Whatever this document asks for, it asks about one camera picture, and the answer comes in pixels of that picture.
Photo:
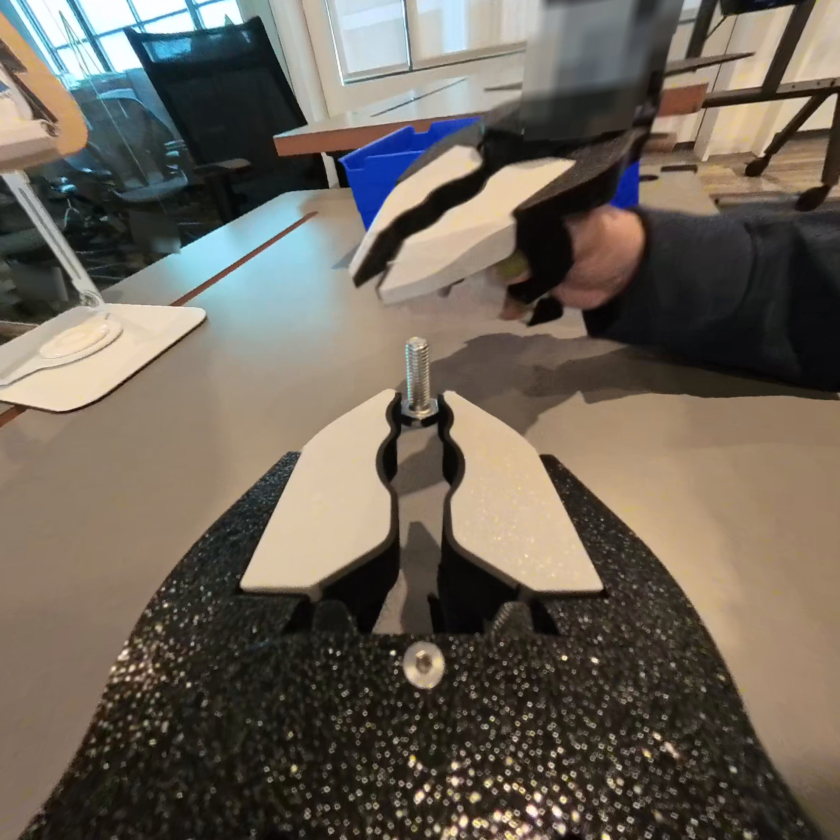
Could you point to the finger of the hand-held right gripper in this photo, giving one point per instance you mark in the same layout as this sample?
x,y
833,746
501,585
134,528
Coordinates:
x,y
472,229
420,203

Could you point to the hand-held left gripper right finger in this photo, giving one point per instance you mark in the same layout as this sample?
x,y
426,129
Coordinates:
x,y
512,512

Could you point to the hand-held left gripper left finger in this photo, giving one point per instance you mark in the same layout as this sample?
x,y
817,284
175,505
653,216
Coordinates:
x,y
328,512

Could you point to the blue plastic bin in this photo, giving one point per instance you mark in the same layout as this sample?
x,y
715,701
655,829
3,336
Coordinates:
x,y
374,177

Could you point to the silver hex bolt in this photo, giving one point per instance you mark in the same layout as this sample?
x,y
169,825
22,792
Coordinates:
x,y
415,371

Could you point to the person's right forearm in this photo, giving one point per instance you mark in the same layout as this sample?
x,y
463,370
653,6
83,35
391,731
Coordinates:
x,y
722,295

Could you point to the person's right hand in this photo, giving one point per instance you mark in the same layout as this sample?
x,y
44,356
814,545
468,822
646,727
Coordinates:
x,y
604,256

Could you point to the background desk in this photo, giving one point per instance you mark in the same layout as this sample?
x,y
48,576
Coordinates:
x,y
394,111

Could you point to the large window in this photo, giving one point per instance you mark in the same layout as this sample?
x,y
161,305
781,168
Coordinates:
x,y
374,39

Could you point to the black office chair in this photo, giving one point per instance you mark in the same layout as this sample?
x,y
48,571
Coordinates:
x,y
216,98

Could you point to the white stand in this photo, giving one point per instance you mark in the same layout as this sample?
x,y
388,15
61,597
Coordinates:
x,y
131,348

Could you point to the grey mesh chair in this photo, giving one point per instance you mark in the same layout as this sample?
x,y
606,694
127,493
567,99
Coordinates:
x,y
138,151

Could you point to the wooden board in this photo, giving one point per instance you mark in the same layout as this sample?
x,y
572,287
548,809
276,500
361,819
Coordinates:
x,y
59,118

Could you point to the black frame standing desk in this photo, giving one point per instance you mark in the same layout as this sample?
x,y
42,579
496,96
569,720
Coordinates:
x,y
787,85

